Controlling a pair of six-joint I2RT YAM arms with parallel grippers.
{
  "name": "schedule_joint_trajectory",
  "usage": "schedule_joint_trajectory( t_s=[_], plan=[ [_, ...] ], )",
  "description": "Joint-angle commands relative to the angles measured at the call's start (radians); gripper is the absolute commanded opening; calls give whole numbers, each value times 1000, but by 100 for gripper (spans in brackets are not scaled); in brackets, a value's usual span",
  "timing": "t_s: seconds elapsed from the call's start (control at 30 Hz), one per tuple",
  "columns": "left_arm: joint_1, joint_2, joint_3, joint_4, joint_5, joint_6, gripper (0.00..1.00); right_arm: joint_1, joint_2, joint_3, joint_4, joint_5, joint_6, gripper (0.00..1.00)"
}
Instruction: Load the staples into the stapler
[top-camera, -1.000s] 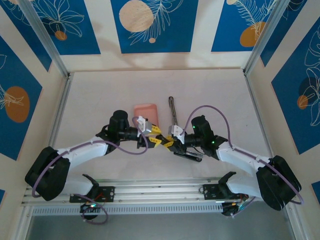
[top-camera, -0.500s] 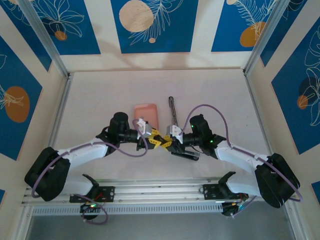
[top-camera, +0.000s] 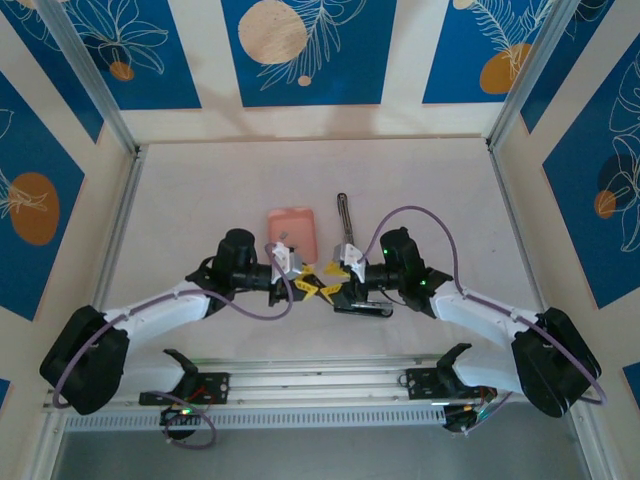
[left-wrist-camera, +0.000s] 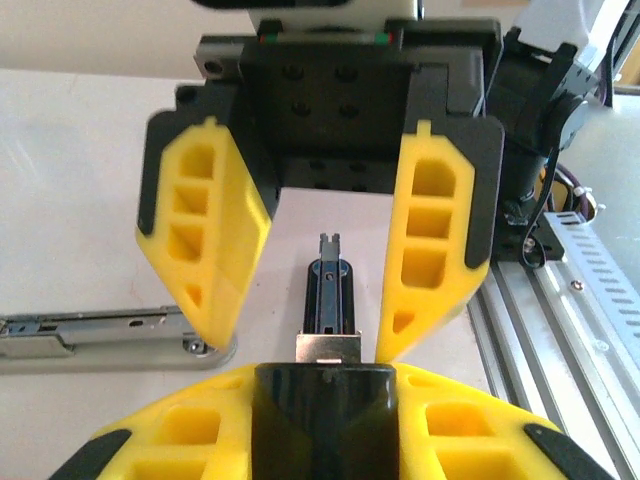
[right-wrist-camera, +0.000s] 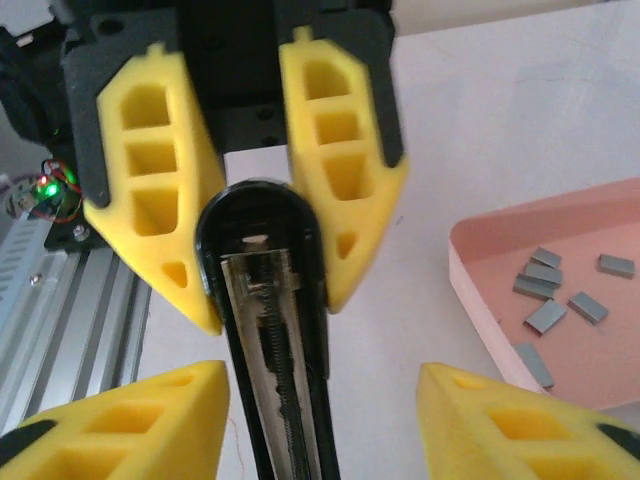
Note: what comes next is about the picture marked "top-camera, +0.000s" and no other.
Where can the pink plastic tray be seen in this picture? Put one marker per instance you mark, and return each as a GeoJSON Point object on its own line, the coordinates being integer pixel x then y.
{"type": "Point", "coordinates": [295, 222]}

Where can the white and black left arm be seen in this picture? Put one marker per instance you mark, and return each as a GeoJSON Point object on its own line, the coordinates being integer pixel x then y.
{"type": "Point", "coordinates": [160, 312]}

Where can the black control board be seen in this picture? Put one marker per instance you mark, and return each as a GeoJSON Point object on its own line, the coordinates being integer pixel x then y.
{"type": "Point", "coordinates": [460, 422]}
{"type": "Point", "coordinates": [180, 417]}

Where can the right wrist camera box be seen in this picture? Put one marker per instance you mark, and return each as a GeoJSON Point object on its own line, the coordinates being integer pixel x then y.
{"type": "Point", "coordinates": [347, 255]}

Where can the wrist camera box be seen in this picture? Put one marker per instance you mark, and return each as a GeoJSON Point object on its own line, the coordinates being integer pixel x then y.
{"type": "Point", "coordinates": [347, 255]}
{"type": "Point", "coordinates": [287, 260]}

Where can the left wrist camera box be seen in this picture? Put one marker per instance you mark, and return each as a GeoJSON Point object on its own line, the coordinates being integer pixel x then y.
{"type": "Point", "coordinates": [287, 260]}

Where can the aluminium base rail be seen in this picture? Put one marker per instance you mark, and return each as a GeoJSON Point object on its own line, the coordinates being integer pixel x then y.
{"type": "Point", "coordinates": [320, 380]}

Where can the aluminium frame post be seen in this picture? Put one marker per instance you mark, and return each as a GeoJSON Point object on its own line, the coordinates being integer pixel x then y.
{"type": "Point", "coordinates": [90, 75]}
{"type": "Point", "coordinates": [530, 65]}

